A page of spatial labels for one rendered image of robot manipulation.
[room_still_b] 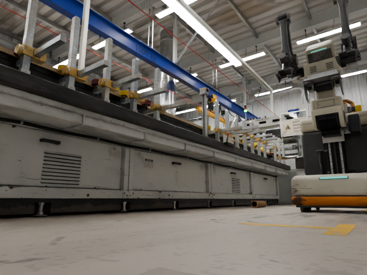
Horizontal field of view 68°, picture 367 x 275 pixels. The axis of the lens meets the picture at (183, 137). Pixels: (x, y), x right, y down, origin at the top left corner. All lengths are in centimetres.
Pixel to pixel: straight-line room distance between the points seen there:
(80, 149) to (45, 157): 25
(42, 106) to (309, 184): 189
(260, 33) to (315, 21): 151
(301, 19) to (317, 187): 702
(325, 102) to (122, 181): 172
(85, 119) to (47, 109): 23
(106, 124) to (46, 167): 43
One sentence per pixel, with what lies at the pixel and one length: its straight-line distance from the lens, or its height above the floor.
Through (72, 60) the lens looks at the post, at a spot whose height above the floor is 88.
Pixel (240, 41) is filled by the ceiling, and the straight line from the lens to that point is 932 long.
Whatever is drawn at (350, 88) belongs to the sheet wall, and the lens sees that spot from 1238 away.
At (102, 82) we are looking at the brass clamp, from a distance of 184.
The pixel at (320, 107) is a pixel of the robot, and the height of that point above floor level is 82.
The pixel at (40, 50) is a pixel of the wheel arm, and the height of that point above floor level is 82.
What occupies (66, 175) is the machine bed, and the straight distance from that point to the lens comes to 188.
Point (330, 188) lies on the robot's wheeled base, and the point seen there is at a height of 17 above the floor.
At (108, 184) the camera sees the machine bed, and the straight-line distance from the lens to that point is 208.
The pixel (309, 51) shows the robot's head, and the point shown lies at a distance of 259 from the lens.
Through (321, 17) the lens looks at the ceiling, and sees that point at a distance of 876.
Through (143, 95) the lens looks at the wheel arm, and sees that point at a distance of 200.
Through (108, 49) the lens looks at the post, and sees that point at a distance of 197.
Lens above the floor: 10
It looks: 13 degrees up
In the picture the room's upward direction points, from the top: straight up
